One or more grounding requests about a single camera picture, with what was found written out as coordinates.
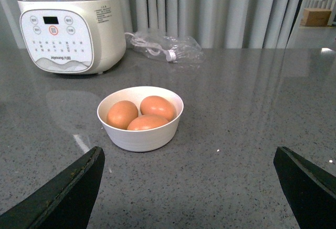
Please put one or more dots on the brown egg bowl back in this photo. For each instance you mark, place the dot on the brown egg bowl back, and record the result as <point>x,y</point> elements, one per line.
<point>156,105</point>

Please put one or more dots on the white soy milk maker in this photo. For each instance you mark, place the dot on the white soy milk maker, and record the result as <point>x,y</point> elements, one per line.
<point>73,36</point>

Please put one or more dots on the brown cardboard box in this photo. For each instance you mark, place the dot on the brown cardboard box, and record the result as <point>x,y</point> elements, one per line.
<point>315,17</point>

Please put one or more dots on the brown egg bowl left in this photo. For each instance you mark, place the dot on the brown egg bowl left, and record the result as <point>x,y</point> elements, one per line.
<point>121,114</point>

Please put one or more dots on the clear plastic bag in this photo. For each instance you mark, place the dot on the clear plastic bag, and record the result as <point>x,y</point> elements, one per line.
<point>157,45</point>

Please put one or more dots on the brown egg bowl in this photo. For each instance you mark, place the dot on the brown egg bowl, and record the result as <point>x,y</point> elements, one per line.
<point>121,114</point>
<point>147,122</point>
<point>156,105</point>

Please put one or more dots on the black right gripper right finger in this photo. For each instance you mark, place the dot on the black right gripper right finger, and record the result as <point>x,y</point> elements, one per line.
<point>309,190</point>

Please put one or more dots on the white round bowl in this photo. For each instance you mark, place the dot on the white round bowl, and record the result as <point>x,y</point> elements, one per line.
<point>145,140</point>

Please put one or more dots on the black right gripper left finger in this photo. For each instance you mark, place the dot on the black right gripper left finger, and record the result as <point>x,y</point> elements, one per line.
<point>66,201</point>

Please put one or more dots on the brown egg bowl front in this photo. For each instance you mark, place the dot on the brown egg bowl front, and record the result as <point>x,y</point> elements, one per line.
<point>147,122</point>

